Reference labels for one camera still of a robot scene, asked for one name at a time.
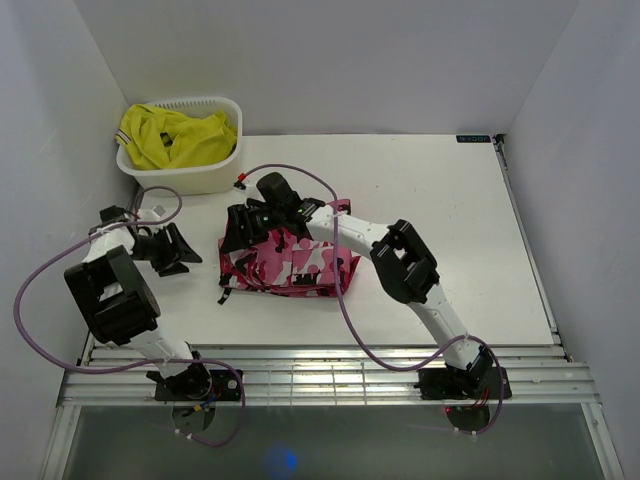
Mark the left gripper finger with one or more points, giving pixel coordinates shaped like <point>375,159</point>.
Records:
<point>181,250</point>
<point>175,269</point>

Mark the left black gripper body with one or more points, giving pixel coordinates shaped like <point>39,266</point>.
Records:
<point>155,248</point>

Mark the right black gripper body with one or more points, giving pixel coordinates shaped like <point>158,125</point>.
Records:
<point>259,222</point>

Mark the pink camouflage trousers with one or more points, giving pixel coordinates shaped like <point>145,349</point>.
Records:
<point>288,265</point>

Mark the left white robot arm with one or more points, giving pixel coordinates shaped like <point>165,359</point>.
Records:
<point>119,307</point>

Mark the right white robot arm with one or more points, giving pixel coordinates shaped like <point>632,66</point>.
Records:
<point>404,265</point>

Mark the yellow trousers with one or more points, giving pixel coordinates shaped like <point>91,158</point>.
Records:
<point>156,138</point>

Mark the white plastic basket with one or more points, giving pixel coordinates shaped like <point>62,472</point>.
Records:
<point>215,178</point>

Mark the blue label sticker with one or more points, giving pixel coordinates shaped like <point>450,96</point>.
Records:
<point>473,139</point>

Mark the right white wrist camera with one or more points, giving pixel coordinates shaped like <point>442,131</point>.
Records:
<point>245,186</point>

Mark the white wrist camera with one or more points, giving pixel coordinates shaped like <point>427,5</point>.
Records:
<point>153,214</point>
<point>245,186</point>

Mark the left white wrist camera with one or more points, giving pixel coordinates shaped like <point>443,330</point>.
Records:
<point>153,214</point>

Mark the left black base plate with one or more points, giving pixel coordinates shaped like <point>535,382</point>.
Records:
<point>224,387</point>

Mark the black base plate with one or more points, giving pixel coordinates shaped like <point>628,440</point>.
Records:
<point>453,384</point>
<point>224,387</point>

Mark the aluminium rail frame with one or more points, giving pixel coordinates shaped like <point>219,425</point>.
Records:
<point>332,376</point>

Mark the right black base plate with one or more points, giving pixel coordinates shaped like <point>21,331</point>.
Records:
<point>453,384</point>

